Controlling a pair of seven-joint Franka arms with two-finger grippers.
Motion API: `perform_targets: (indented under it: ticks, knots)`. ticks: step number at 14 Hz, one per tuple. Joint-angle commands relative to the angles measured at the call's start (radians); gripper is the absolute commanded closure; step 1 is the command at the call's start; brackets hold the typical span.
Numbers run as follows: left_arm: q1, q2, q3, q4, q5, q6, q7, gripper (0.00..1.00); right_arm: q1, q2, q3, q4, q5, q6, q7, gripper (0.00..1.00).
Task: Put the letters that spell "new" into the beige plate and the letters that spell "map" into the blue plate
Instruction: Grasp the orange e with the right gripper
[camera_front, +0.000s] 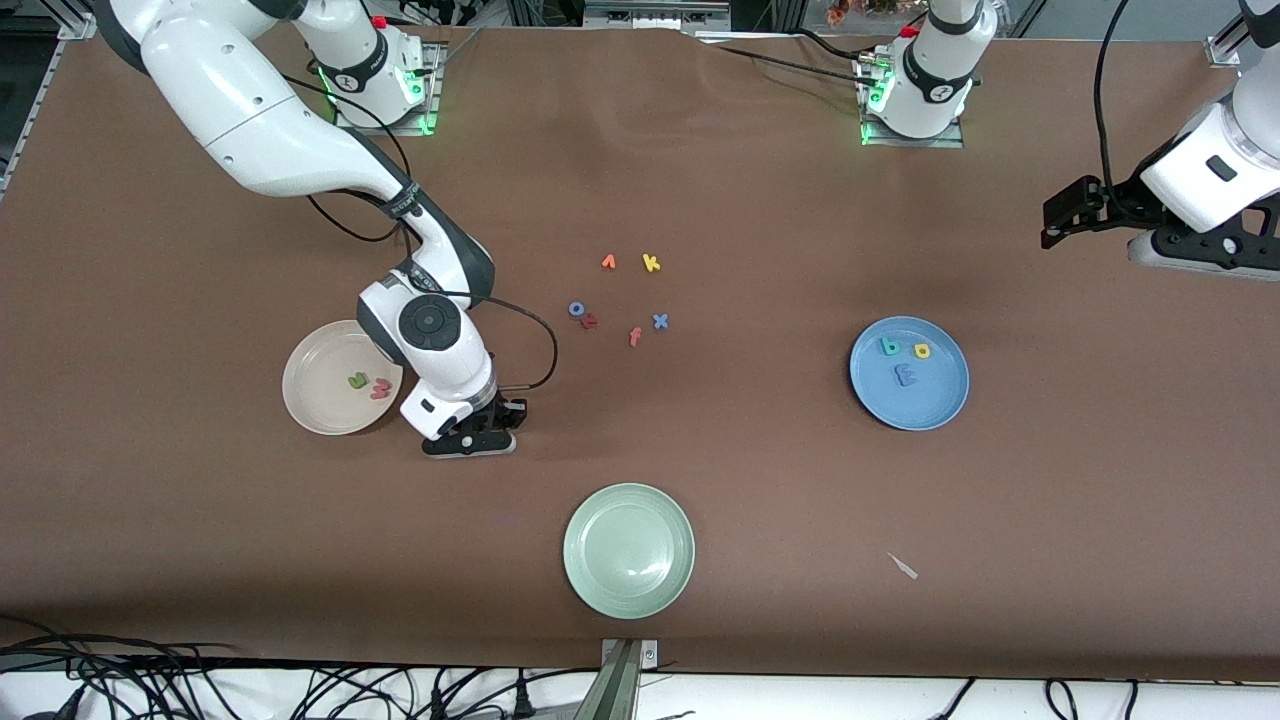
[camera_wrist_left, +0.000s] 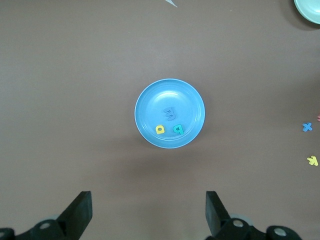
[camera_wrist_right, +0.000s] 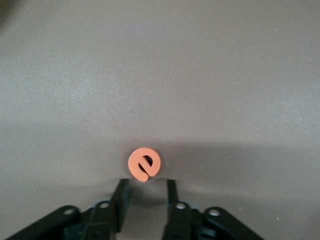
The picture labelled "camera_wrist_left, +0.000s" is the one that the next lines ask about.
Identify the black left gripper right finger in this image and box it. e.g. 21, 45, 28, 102
206, 191, 301, 240

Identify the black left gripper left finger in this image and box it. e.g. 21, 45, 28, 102
0, 191, 92, 240

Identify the blue foam letter m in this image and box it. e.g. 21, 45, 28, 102
162, 107, 177, 123

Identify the yellow foam letter k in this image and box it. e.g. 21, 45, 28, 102
306, 155, 319, 167

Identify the blue plate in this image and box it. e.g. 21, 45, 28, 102
134, 78, 206, 150

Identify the brown table cover sheet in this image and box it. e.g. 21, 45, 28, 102
0, 0, 320, 240

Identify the pale green plate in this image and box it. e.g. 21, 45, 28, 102
293, 0, 320, 25

